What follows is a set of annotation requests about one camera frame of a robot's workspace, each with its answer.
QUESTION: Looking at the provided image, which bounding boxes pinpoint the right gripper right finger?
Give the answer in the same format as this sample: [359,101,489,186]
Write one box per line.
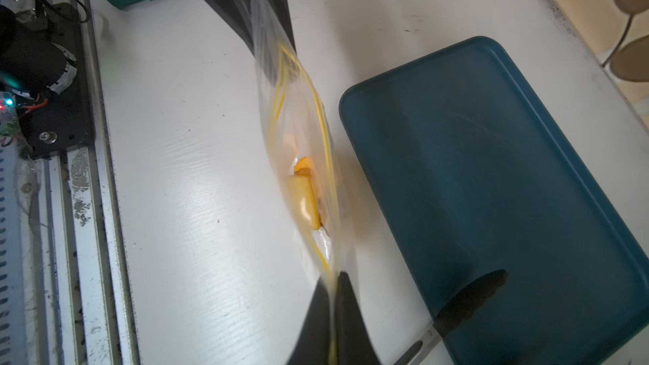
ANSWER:
[336,272,380,365]

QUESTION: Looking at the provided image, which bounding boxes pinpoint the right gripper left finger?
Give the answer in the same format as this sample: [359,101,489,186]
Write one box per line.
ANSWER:
[287,279,331,365]

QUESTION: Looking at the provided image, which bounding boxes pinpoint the black tongs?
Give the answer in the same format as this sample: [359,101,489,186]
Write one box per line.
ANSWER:
[395,270,509,365]

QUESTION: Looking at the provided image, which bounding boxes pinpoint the clear zip bag yellow strip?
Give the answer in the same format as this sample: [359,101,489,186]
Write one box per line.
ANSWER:
[250,0,357,364]

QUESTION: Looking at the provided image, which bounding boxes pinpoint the yellow square cookie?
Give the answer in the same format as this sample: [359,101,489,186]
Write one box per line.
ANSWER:
[287,176,321,231]

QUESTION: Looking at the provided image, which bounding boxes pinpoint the teal tray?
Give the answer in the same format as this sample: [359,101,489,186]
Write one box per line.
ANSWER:
[339,36,648,364]

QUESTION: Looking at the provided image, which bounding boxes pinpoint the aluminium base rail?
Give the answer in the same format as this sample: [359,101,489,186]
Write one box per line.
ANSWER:
[1,0,140,364]

